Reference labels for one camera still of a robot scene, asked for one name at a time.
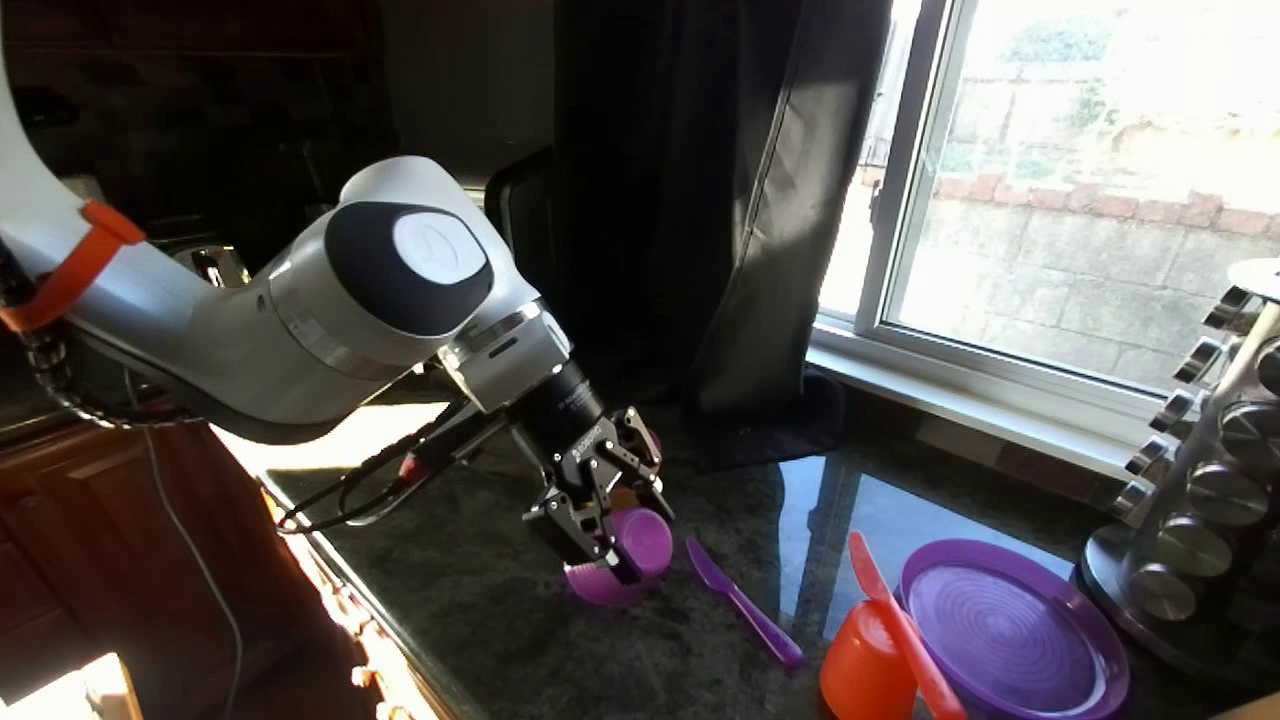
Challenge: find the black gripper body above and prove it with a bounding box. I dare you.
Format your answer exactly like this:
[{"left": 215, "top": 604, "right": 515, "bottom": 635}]
[{"left": 522, "top": 375, "right": 632, "bottom": 509}]

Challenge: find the purple plastic cup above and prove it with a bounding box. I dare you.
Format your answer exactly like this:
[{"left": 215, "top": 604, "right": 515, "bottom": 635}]
[{"left": 555, "top": 504, "right": 681, "bottom": 610}]

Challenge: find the orange plastic cup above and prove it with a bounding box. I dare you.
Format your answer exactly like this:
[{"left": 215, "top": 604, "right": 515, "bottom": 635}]
[{"left": 817, "top": 597, "right": 938, "bottom": 720}]

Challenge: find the orange plastic knife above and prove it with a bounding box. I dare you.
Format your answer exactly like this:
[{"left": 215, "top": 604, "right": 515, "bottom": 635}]
[{"left": 843, "top": 528, "right": 971, "bottom": 720}]

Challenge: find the purple plastic plate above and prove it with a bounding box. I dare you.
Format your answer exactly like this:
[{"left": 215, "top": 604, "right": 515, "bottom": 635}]
[{"left": 897, "top": 535, "right": 1137, "bottom": 720}]

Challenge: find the brown wooden cabinet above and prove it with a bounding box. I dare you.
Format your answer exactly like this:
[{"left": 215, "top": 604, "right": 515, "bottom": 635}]
[{"left": 0, "top": 416, "right": 371, "bottom": 720}]

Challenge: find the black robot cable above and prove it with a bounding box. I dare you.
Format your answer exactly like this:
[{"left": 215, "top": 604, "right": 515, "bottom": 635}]
[{"left": 12, "top": 323, "right": 526, "bottom": 538}]

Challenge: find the thin white cable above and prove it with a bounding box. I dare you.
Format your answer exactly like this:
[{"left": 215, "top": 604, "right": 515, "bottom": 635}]
[{"left": 130, "top": 424, "right": 251, "bottom": 720}]

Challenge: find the white window frame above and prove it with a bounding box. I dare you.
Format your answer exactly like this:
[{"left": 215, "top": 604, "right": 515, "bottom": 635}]
[{"left": 802, "top": 0, "right": 1280, "bottom": 485}]

